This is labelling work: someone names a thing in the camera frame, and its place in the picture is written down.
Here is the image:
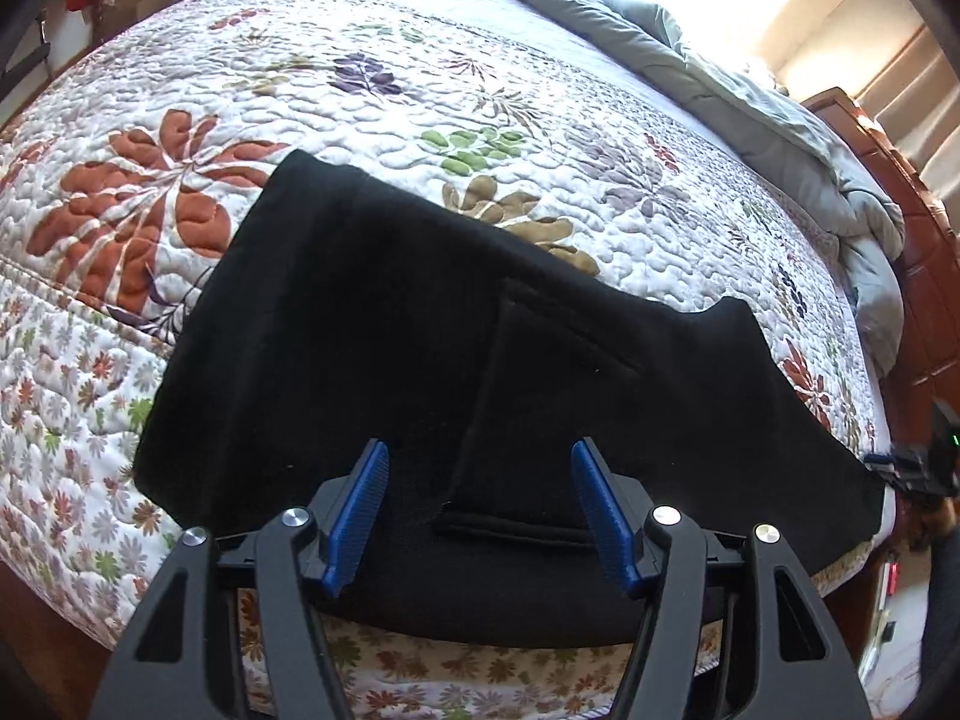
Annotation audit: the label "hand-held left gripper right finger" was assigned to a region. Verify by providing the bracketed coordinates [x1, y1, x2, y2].
[570, 439, 875, 720]

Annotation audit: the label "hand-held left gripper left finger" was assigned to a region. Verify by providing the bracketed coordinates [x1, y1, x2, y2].
[88, 439, 391, 720]

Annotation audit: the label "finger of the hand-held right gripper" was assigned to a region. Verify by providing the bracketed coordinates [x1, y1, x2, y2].
[862, 450, 912, 479]

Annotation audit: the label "black pants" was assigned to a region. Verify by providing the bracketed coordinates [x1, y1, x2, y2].
[133, 148, 887, 650]

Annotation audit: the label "white power strip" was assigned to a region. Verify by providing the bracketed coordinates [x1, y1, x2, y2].
[859, 559, 902, 683]

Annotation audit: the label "wooden headboard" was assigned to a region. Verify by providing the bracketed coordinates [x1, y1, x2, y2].
[802, 86, 960, 466]

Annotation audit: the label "beige curtain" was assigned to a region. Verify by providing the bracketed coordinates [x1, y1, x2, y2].
[855, 22, 960, 192]

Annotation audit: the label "grey comforter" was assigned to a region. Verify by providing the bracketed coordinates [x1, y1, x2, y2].
[390, 0, 908, 380]

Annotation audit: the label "floral quilted bedspread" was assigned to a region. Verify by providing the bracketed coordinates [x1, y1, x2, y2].
[0, 0, 897, 720]

